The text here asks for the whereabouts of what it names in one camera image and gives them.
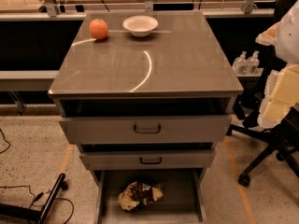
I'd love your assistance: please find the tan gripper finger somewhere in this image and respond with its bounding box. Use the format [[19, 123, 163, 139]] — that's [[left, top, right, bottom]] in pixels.
[[255, 22, 279, 46], [257, 63, 299, 128]]

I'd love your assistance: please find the brown chip bag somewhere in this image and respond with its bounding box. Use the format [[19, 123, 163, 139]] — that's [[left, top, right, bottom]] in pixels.
[[117, 181, 164, 212]]

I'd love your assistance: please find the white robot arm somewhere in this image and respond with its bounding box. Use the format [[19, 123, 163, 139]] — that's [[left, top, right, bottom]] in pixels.
[[256, 1, 299, 128]]

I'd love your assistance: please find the grey drawer cabinet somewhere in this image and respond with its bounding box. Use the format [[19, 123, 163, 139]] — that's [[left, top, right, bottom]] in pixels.
[[47, 10, 244, 224]]

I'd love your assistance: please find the top grey drawer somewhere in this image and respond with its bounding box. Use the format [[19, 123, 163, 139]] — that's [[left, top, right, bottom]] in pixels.
[[60, 115, 232, 144]]

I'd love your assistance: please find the grey drawer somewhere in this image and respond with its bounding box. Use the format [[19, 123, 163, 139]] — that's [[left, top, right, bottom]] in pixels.
[[79, 149, 215, 170], [60, 115, 232, 144]]

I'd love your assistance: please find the middle grey drawer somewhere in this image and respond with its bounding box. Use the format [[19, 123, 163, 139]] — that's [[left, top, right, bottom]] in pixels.
[[79, 149, 215, 170]]

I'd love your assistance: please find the open bottom drawer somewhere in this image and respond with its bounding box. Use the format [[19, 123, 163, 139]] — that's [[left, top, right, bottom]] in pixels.
[[93, 169, 206, 224]]

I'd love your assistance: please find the right clear sanitizer bottle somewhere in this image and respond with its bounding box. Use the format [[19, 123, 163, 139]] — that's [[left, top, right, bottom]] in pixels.
[[246, 50, 260, 74]]

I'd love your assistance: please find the black office chair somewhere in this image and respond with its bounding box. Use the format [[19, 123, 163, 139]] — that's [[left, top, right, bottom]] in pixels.
[[226, 0, 299, 188]]

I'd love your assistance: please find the white bowl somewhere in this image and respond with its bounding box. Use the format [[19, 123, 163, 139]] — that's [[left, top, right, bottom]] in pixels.
[[122, 16, 158, 37]]

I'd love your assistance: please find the orange fruit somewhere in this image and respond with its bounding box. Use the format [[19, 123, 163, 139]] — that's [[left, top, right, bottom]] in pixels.
[[89, 20, 108, 40]]

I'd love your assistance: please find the black stand base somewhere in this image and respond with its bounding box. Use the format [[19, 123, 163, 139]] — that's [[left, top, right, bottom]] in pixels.
[[0, 172, 69, 224]]

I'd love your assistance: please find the black top drawer handle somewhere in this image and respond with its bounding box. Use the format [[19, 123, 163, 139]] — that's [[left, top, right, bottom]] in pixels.
[[133, 124, 162, 134]]

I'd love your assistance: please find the black drawer handle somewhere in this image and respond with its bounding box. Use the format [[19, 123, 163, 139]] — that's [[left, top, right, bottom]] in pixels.
[[139, 157, 162, 165], [133, 124, 162, 134]]

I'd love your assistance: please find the black middle drawer handle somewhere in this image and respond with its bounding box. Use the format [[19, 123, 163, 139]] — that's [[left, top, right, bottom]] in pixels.
[[139, 157, 162, 165]]

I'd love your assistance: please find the grey bench rail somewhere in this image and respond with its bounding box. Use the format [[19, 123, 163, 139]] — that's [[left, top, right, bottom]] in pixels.
[[0, 71, 58, 91]]

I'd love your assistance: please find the black floor cable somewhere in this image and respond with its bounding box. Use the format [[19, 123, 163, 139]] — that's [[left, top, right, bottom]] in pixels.
[[0, 184, 75, 224]]

